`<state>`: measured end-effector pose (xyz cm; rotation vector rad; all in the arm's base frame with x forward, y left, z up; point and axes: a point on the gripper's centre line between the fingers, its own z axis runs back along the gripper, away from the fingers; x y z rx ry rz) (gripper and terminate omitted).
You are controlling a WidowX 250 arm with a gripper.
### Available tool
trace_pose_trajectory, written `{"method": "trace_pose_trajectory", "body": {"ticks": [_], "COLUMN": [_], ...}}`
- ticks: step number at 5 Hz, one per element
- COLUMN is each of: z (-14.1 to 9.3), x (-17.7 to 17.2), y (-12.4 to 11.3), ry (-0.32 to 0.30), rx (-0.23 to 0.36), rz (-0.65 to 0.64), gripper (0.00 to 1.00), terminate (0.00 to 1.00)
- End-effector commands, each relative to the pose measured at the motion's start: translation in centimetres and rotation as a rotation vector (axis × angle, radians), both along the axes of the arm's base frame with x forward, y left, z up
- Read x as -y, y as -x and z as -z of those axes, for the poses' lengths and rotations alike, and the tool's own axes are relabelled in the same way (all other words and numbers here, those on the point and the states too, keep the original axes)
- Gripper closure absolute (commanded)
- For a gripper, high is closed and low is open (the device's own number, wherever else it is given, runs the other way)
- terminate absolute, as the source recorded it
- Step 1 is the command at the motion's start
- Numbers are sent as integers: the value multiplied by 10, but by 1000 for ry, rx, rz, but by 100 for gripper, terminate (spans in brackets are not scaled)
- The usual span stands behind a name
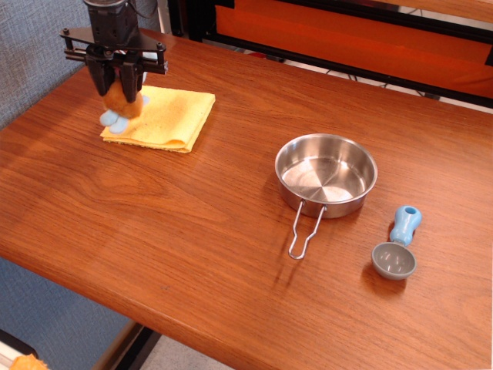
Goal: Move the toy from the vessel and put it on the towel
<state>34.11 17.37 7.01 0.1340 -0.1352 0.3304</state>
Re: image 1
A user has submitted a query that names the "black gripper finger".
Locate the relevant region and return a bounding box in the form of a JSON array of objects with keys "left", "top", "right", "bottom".
[
  {"left": 86, "top": 54, "right": 115, "bottom": 96},
  {"left": 120, "top": 62, "right": 144, "bottom": 103}
]

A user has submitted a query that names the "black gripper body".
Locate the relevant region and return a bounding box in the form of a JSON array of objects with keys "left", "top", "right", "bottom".
[{"left": 60, "top": 2, "right": 168, "bottom": 74}]

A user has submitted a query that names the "blue and brown plush toy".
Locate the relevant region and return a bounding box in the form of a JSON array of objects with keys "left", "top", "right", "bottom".
[{"left": 99, "top": 78, "right": 150, "bottom": 135}]

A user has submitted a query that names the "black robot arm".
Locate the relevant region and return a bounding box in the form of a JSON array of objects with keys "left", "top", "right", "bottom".
[{"left": 60, "top": 1, "right": 168, "bottom": 103}]

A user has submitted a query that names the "folded yellow towel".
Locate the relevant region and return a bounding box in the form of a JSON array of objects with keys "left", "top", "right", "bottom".
[{"left": 101, "top": 86, "right": 216, "bottom": 153}]

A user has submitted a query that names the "stainless steel pan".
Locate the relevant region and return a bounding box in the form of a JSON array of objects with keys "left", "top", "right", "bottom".
[{"left": 274, "top": 133, "right": 378, "bottom": 260}]

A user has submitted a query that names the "orange fuzzy object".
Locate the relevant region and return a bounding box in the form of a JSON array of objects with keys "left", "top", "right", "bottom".
[{"left": 9, "top": 355, "right": 49, "bottom": 370}]

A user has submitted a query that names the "orange panel black frame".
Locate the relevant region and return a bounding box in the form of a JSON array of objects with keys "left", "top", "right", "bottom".
[{"left": 168, "top": 1, "right": 492, "bottom": 107}]

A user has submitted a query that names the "blue handled grey scoop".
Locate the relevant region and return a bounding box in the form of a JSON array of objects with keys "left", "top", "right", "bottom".
[{"left": 371, "top": 205, "right": 422, "bottom": 281}]

